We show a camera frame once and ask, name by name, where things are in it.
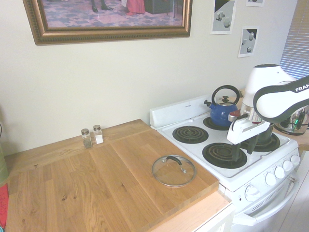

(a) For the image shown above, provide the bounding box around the wooden butcher block board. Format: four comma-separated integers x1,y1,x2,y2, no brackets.
4,118,221,232

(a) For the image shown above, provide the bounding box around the glass pepper shaker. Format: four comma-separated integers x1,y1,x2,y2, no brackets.
81,129,93,149

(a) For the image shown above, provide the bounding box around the glass salt shaker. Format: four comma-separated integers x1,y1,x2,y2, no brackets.
92,124,105,145

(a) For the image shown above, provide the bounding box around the white base cabinet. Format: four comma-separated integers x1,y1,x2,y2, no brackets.
166,202,236,232

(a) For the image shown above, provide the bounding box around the gold framed painting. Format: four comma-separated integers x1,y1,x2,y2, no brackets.
22,0,193,45

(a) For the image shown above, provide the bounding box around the cropped grey shapes print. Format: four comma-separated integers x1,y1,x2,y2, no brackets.
245,0,266,7

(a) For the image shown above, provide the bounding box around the white electric stove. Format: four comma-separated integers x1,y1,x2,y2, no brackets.
149,94,301,232

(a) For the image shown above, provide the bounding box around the glass pot lid black handle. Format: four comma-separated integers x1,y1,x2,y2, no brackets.
151,154,197,188

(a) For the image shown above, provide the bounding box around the green ribbed container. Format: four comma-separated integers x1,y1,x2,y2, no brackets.
0,141,9,187

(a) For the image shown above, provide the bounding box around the large grey shapes print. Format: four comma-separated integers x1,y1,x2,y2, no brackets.
210,0,237,35

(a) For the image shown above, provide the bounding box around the dark green cooking pot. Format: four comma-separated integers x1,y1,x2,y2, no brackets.
255,122,275,146

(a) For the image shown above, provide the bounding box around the window blind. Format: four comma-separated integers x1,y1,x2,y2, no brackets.
279,0,309,79

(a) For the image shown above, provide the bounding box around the red grey wrist camera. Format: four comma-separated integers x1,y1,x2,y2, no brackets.
227,111,249,123

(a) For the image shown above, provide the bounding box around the small grey shapes print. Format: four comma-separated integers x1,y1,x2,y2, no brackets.
237,26,260,58

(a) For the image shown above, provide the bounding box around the red packet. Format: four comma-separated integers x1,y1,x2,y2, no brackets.
0,183,10,229

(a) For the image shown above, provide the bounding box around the blue stovetop kettle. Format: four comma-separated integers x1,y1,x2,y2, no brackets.
204,85,240,128

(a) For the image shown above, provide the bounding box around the white oven door handle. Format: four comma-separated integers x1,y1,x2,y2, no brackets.
232,169,300,226

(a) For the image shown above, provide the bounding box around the large coil burner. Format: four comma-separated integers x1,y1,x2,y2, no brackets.
202,142,248,170
238,132,281,153

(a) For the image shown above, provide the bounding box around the silver electric kettle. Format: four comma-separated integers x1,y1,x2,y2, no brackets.
274,105,309,137

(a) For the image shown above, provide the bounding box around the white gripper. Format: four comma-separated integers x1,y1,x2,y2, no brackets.
226,116,271,162

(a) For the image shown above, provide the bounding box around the white oven dial knob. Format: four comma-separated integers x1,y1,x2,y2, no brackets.
244,185,261,202

